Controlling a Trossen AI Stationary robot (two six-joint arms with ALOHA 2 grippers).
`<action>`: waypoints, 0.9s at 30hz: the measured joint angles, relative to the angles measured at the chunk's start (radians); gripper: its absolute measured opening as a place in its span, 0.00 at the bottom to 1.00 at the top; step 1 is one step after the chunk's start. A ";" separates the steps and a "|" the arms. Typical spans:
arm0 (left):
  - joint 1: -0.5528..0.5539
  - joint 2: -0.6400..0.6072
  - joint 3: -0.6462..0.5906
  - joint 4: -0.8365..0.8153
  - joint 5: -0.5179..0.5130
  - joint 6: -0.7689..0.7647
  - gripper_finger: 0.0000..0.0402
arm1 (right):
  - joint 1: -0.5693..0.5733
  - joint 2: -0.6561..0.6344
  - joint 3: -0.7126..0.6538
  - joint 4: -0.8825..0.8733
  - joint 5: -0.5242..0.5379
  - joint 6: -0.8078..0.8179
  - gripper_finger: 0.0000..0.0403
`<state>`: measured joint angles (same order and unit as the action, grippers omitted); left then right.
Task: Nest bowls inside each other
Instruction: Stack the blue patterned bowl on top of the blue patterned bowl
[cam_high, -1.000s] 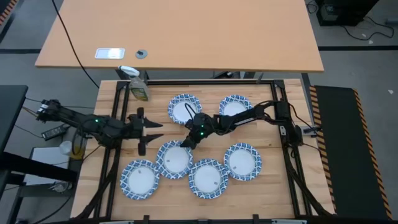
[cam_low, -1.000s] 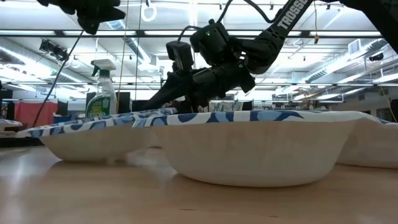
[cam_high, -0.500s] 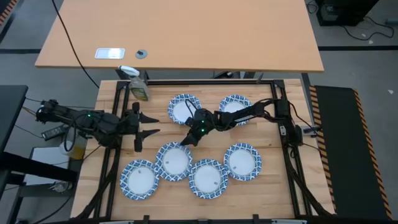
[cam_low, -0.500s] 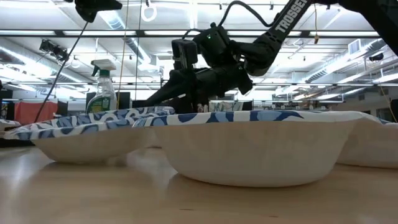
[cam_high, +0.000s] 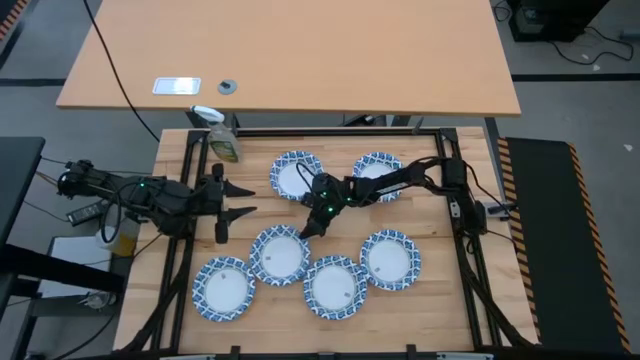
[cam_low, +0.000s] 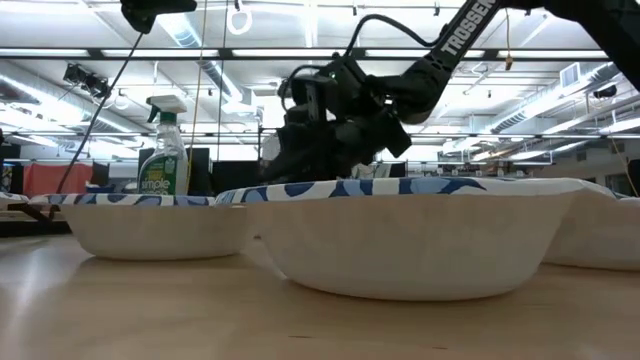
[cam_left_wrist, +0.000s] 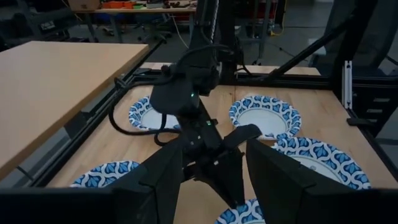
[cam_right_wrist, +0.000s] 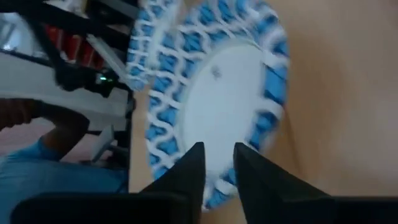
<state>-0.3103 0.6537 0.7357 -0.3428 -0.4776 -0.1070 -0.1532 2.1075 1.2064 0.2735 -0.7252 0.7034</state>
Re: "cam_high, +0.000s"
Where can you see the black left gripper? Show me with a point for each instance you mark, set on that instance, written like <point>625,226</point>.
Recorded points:
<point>214,200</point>

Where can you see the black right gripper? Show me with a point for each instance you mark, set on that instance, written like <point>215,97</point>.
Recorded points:
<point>325,197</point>

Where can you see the blue patterned paper plate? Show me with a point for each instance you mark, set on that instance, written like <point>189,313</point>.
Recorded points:
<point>280,256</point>
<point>390,260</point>
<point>224,290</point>
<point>372,167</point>
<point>334,287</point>
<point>287,180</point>

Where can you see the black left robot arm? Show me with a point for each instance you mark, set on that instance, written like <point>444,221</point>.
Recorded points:
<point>165,200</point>

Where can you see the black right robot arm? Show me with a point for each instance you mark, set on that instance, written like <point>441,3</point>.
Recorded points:
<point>400,181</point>

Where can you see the clear spray bottle white trigger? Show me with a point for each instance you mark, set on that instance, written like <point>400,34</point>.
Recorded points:
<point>223,142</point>

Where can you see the grey round desk grommet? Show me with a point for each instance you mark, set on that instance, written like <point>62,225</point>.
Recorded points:
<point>227,87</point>

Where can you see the clear bottle yellow liquid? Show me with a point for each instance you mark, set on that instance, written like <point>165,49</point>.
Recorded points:
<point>120,240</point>

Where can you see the white rectangular desk label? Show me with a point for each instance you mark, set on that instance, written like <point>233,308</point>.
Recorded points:
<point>176,86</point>

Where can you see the black power adapter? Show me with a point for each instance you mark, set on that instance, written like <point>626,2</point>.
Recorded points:
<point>86,213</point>

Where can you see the large tan wooden desk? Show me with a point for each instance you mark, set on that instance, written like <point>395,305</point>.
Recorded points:
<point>310,55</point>

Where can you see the white flat board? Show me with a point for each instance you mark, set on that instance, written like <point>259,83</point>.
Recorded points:
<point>75,257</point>

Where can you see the small grey device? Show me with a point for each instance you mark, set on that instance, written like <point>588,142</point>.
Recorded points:
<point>495,207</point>

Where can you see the black metal beam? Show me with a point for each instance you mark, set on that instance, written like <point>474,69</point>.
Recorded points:
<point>60,272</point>

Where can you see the black side table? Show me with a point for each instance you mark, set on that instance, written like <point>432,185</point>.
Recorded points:
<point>15,180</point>

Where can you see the black mat hazard stripes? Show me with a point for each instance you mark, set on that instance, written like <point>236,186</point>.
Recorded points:
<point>560,240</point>

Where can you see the black equipment box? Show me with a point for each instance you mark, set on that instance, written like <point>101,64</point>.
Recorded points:
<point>555,20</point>

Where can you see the black aluminium table frame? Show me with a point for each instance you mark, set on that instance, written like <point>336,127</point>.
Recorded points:
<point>325,132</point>

